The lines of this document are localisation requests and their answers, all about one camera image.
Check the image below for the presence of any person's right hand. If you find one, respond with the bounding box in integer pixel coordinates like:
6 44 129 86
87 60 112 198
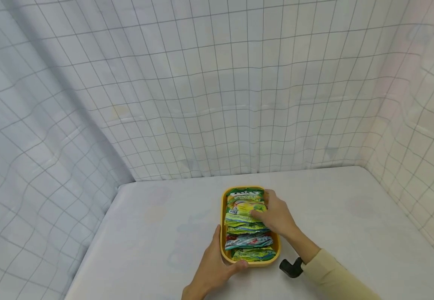
250 189 302 243

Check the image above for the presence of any person's left hand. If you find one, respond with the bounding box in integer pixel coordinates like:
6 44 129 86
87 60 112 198
181 225 250 300

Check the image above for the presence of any yellow plastic tray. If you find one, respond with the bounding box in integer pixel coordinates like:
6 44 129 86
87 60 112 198
220 186 281 268

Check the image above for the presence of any stack of snack packets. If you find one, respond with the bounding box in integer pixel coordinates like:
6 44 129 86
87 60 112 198
224 188 277 263

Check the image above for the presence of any person's right forearm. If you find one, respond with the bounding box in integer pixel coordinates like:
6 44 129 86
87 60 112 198
287 230 382 300

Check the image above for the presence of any black wrist band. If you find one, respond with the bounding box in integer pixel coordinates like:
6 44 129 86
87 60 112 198
279 257 304 279

